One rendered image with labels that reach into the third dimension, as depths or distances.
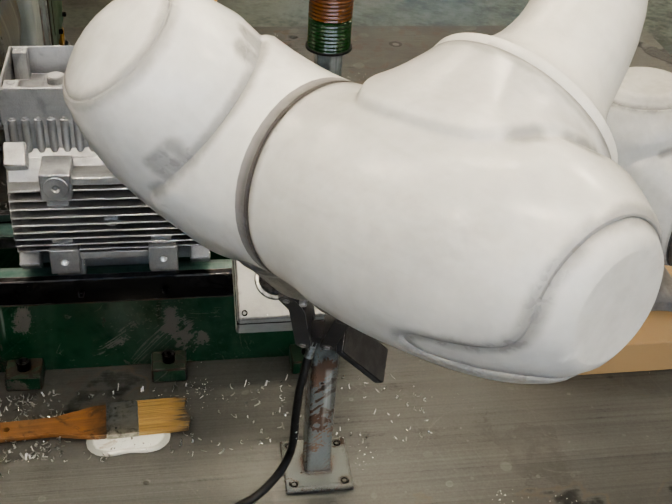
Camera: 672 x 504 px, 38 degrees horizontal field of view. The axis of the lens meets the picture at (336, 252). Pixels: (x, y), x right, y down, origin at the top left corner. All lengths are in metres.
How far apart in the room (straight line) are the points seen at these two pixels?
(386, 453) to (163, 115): 0.68
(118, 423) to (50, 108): 0.34
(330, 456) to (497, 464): 0.18
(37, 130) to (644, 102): 0.64
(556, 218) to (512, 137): 0.04
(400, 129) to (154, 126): 0.12
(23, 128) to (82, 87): 0.55
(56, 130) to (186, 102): 0.57
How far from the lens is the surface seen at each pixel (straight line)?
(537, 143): 0.38
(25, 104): 1.01
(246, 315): 0.84
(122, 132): 0.46
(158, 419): 1.09
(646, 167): 1.11
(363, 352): 0.78
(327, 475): 1.03
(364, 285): 0.39
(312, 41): 1.35
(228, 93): 0.46
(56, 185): 0.99
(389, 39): 2.00
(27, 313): 1.12
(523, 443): 1.11
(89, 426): 1.09
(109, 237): 1.03
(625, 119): 1.11
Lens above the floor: 1.58
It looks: 35 degrees down
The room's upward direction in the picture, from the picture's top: 4 degrees clockwise
